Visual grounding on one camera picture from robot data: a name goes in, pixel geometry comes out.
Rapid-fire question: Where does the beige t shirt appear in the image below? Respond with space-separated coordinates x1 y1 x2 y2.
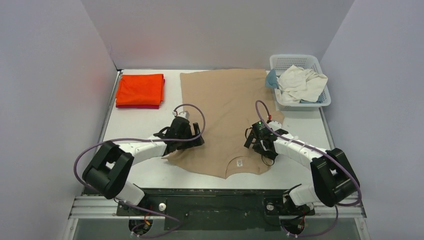
167 69 284 179

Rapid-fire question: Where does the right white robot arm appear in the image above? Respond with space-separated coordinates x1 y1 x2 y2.
244 121 360 215

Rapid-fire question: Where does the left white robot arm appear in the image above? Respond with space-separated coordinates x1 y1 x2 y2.
82 115 205 215

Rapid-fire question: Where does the folded red t shirt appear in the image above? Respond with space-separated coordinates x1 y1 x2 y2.
115 103 160 110

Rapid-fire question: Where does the folded orange t shirt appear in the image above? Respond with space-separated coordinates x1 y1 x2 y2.
115 73 165 105

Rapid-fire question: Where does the blue t shirt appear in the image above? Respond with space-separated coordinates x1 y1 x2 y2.
265 69 279 89

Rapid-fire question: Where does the white t shirt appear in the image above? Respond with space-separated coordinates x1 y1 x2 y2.
275 65 328 104

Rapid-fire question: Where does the white plastic basket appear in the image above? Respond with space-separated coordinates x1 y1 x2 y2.
265 54 332 111

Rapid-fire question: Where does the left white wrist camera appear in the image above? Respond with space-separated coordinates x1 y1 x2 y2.
172 111 190 120

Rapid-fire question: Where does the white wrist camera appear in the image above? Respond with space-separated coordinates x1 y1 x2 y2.
267 120 282 131
172 111 190 120

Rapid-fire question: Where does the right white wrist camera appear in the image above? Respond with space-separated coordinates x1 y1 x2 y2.
267 120 282 131

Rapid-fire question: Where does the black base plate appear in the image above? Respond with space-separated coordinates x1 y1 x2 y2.
112 188 316 234

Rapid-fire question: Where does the aluminium rail frame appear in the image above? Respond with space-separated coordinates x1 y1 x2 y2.
69 69 367 220

